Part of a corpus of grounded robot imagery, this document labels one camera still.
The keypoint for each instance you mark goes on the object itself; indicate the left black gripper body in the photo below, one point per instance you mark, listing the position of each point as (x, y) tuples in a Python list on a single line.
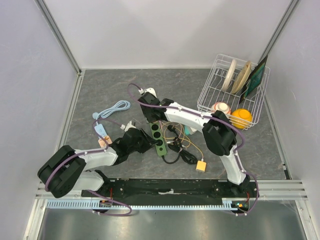
[(143, 144)]

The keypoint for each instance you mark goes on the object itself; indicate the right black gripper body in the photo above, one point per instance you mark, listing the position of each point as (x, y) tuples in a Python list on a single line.
[(147, 114)]

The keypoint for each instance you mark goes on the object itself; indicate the pink cube socket adapter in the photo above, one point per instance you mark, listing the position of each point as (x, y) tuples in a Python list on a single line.
[(102, 141)]

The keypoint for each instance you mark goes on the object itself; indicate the teal triangular power strip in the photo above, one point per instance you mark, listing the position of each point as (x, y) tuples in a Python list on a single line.
[(189, 130)]

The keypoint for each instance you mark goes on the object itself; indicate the yellow usb charger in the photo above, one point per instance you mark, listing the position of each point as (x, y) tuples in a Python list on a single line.
[(201, 166)]

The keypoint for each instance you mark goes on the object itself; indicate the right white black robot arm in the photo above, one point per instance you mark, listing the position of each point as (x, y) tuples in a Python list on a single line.
[(218, 132)]

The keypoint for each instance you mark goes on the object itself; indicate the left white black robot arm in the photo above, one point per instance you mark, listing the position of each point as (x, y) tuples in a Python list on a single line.
[(69, 169)]

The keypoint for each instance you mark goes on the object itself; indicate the orange bowl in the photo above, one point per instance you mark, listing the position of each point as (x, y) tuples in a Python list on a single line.
[(241, 118)]

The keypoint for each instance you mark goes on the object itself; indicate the white plate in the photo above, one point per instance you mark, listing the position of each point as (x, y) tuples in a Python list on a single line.
[(229, 75)]

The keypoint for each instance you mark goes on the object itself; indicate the beige plate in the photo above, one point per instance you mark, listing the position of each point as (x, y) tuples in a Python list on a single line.
[(242, 77)]

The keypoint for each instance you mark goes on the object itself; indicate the dark green square plate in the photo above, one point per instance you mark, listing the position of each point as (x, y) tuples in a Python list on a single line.
[(254, 79)]

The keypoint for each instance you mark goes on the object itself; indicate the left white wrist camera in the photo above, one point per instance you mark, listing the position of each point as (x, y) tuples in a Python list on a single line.
[(129, 125)]

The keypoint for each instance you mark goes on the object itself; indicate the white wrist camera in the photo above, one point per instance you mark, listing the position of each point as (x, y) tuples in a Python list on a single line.
[(148, 90), (129, 125)]

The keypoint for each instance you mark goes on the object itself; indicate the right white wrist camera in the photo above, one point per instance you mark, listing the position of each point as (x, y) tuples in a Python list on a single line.
[(148, 90)]

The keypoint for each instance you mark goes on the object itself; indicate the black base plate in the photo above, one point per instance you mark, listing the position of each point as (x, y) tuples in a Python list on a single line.
[(140, 191)]

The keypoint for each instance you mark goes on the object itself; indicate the white wire dish rack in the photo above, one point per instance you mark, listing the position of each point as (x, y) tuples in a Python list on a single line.
[(211, 92)]

